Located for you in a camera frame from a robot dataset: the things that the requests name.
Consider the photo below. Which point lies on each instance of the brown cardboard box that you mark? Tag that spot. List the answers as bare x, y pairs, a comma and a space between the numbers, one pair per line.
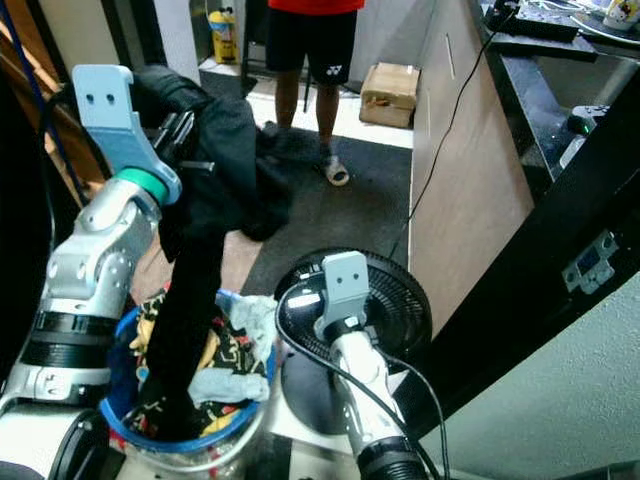
390, 95

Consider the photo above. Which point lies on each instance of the black countertop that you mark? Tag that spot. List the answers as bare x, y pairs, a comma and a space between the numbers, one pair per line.
530, 100

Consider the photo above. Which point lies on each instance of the white plate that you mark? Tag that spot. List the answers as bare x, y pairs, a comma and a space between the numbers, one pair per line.
610, 35

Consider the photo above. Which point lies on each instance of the black slanted panel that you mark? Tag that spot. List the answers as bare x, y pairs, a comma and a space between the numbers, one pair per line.
530, 280

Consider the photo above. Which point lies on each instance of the blue rimmed laundry basket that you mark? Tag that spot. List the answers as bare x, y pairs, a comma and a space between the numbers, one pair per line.
190, 445

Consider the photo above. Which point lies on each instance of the dark floor mat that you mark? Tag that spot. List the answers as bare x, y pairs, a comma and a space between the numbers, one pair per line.
360, 205

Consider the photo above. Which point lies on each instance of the black device on counter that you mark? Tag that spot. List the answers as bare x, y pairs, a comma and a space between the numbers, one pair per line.
535, 22

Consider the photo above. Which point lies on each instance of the grey game controller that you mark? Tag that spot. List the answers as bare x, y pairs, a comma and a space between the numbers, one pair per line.
588, 120

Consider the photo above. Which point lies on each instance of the black floor fan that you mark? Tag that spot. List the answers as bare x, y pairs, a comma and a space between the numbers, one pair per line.
395, 300

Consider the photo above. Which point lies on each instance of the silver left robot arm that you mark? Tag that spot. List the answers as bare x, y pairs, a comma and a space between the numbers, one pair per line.
95, 265

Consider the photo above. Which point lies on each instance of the light grey cloth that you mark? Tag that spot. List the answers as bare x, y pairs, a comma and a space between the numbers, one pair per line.
253, 320
230, 387

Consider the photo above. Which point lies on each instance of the black yellow patterned garment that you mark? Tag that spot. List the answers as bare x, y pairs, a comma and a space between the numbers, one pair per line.
225, 355

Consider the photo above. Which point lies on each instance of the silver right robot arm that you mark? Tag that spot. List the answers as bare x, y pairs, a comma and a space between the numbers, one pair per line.
370, 400

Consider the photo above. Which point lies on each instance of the person in red shirt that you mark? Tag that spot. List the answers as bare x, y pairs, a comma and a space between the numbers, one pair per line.
315, 40

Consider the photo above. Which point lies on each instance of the wooden cabinet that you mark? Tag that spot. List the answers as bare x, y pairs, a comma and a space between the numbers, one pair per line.
465, 190

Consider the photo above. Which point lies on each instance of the light blue left wrist camera mount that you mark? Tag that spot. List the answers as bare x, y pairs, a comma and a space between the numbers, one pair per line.
110, 115

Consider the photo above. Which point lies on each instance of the black trousers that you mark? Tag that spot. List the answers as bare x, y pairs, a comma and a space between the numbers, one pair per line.
215, 180

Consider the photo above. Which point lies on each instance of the silver metal latch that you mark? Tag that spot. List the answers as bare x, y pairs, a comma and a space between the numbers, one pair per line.
590, 262

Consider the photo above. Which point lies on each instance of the light blue right wrist camera mount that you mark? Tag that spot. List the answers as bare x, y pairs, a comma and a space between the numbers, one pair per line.
345, 285

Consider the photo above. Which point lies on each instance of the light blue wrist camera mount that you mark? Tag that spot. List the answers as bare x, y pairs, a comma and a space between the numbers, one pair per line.
345, 285
110, 115

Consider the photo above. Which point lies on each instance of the yellow bottle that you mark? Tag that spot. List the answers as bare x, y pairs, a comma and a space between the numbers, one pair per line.
223, 38

